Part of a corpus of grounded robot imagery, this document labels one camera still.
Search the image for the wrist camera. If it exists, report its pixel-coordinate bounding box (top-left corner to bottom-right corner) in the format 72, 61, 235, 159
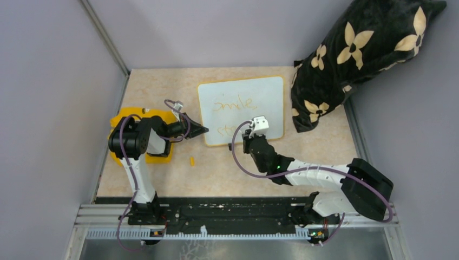
249, 116, 269, 138
172, 101, 183, 114

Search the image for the black floral pillow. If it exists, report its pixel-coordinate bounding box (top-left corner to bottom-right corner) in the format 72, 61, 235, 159
290, 1, 447, 133

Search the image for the white whiteboard yellow rim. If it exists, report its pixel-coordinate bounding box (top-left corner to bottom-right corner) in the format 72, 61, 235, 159
197, 76, 285, 147

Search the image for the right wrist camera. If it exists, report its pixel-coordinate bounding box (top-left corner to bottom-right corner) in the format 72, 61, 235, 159
249, 116, 269, 138

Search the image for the yellow folded cloth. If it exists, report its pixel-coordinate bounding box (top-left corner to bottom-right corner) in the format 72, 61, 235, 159
109, 107, 176, 165

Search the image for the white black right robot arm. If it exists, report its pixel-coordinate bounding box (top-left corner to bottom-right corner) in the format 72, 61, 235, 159
242, 129, 394, 223

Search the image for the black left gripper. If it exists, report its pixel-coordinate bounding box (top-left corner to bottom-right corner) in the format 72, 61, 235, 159
163, 112, 208, 139

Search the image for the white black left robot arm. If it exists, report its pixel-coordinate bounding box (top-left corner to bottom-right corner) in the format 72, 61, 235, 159
108, 114, 209, 224

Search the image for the aluminium frame post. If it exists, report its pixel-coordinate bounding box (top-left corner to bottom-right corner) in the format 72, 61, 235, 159
78, 0, 130, 77

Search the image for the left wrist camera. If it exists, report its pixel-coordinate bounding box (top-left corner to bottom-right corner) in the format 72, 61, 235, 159
172, 101, 183, 114

